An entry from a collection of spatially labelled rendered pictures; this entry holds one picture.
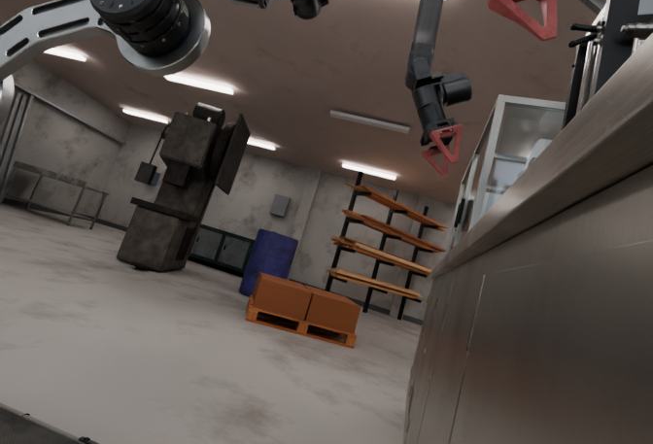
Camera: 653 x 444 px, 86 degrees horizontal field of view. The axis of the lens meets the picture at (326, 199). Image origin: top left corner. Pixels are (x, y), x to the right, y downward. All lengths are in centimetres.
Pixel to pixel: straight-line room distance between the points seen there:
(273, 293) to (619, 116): 353
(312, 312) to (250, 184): 631
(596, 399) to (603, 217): 11
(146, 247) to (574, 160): 512
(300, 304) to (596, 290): 349
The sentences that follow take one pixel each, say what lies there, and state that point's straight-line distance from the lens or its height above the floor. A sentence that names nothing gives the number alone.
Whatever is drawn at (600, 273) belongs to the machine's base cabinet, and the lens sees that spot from 27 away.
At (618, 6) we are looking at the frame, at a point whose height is 140.
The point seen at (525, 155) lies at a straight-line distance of 154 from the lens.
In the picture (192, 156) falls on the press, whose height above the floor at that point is 163.
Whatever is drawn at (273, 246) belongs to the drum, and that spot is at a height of 76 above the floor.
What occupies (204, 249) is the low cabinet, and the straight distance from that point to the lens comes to 756.
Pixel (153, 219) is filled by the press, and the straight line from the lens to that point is 522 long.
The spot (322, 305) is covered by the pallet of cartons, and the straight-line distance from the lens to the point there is 373.
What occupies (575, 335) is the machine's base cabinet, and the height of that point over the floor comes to 76.
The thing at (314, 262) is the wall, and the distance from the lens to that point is 885.
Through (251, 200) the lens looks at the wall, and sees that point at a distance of 946.
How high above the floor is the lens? 76
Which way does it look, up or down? 10 degrees up
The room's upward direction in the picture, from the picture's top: 17 degrees clockwise
